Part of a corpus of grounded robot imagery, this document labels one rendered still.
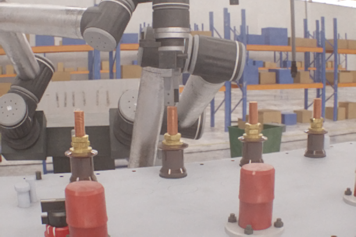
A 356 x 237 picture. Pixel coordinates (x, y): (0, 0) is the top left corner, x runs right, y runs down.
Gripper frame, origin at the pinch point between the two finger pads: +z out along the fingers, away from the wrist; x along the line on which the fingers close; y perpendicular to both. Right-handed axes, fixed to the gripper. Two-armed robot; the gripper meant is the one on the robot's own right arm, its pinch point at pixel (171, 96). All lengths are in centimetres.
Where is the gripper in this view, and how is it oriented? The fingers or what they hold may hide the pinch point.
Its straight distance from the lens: 117.0
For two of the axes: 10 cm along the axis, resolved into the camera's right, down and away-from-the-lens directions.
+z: 0.1, 9.9, 1.0
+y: 9.9, 0.0, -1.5
